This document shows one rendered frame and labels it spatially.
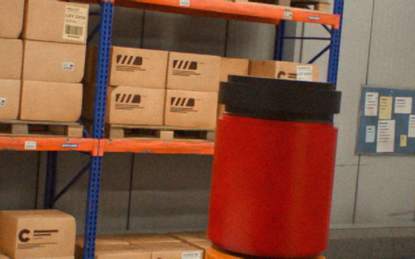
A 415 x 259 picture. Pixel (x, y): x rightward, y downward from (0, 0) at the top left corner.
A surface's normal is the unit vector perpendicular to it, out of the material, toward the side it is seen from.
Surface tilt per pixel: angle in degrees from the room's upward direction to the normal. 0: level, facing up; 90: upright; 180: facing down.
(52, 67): 93
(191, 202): 90
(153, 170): 90
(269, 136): 90
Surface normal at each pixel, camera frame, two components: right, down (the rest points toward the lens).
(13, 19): 0.48, 0.07
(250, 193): -0.39, 0.03
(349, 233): 0.39, -0.73
